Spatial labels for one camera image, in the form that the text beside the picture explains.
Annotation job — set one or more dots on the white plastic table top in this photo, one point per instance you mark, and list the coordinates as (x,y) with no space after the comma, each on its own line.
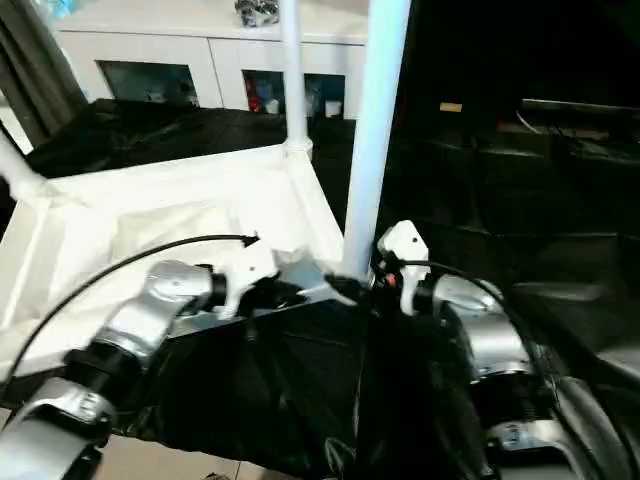
(150,200)

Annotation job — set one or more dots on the white plastic table leg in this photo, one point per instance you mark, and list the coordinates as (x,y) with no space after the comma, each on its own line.
(292,75)
(375,125)
(17,170)

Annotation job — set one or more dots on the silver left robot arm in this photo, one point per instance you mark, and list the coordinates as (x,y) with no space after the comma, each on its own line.
(165,290)

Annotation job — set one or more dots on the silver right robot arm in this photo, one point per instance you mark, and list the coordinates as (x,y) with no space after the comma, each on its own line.
(490,340)

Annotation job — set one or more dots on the black mat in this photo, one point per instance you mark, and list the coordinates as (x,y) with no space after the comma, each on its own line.
(325,390)

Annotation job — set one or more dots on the white cup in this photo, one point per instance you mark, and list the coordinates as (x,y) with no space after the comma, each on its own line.
(272,106)
(332,109)

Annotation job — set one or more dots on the small tan tag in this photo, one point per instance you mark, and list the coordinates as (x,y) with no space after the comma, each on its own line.
(450,106)

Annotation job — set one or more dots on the long black bar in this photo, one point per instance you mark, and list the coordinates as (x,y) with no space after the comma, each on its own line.
(580,106)

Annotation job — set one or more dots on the white cabinet with glass doors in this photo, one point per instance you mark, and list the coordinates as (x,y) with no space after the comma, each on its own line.
(150,45)

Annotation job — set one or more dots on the grey speckled ornament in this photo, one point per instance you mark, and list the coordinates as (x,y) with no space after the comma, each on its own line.
(255,11)

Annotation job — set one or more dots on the grey curtain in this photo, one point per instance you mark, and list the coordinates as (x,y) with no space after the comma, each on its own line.
(35,65)

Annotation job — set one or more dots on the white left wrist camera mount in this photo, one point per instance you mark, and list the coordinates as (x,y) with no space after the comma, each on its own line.
(250,270)

